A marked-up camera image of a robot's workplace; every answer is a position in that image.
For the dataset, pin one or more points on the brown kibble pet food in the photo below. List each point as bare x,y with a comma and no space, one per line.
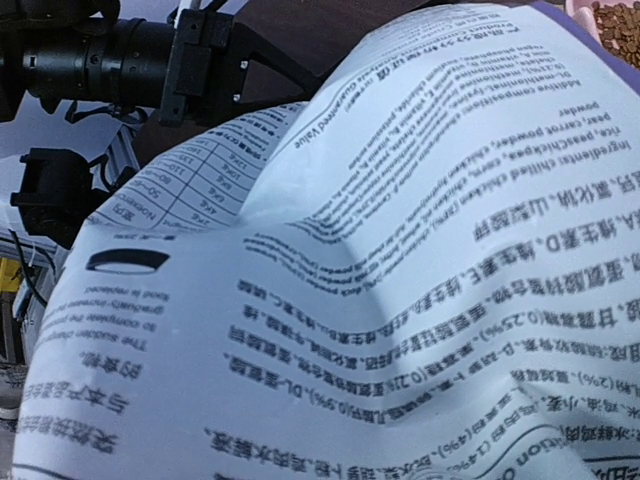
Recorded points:
617,24

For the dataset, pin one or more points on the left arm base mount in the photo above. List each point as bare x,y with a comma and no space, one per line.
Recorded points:
60,189

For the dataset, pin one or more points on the purple pet food bag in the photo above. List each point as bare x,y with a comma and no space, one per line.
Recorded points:
430,270

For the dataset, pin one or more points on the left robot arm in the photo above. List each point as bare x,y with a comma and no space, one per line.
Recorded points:
85,51

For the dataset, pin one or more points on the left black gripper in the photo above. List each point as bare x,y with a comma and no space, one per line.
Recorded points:
197,86

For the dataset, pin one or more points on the pink cat-ear bowl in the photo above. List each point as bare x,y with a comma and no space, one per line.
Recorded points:
582,13

